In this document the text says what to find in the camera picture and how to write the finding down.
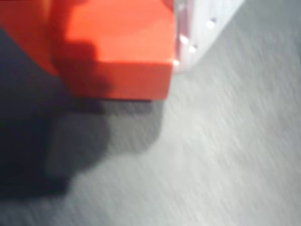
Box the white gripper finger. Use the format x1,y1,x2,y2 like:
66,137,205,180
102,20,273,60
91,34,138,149
174,0,245,73

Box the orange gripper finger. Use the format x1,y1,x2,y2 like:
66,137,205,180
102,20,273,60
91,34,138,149
0,0,80,76

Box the red cube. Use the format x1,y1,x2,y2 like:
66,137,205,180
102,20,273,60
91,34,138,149
50,0,176,102

